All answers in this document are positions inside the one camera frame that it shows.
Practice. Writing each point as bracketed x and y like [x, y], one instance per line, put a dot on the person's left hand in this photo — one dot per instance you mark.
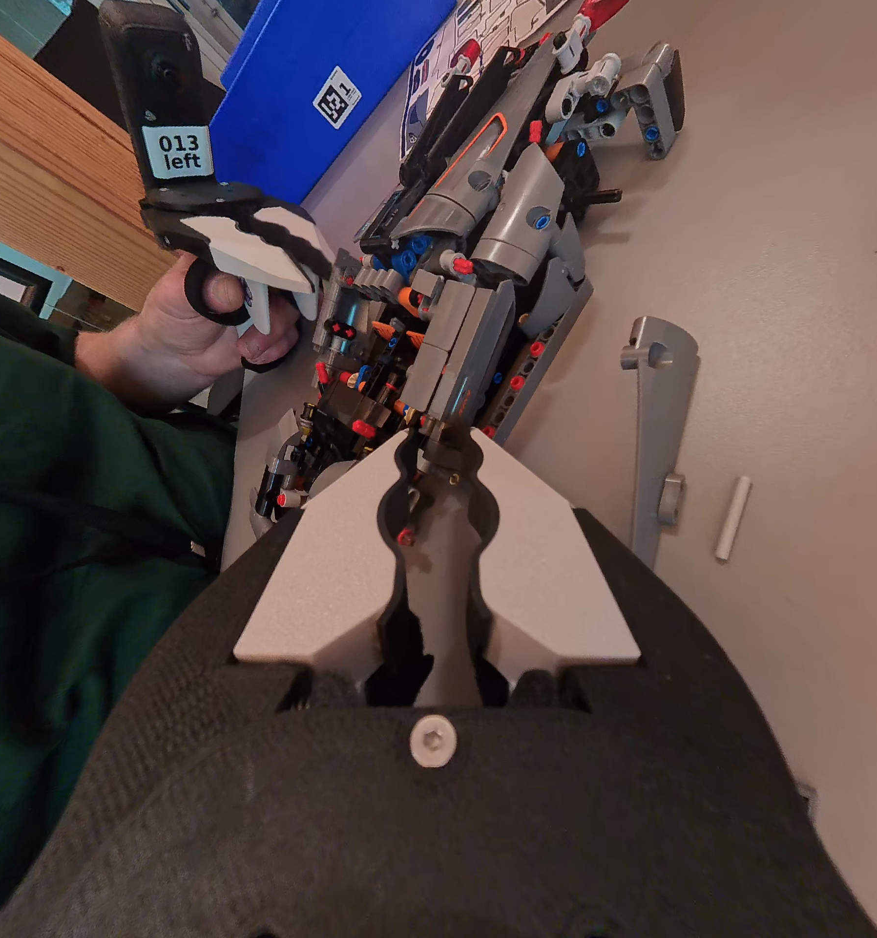
[160, 344]

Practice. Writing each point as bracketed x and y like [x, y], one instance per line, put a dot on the lego sticker sheet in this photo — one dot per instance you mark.
[427, 80]

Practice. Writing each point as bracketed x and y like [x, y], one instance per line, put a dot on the small white tube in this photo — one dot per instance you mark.
[734, 517]

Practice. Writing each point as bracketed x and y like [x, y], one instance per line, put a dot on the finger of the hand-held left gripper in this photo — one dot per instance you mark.
[303, 234]
[248, 253]

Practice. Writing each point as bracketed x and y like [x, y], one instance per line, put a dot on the blue plastic bin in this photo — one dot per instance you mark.
[285, 58]

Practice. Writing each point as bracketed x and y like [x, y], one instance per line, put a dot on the grey and black lego car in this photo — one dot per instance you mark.
[512, 220]

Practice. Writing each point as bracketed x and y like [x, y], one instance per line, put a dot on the long grey lego panel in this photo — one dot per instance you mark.
[658, 410]

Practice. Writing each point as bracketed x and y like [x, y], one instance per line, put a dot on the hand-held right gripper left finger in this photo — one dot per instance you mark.
[314, 586]

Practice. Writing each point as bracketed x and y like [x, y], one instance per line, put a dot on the plywood panel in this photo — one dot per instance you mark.
[35, 146]

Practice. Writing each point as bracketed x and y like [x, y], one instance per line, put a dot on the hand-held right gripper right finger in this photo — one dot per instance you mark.
[556, 586]

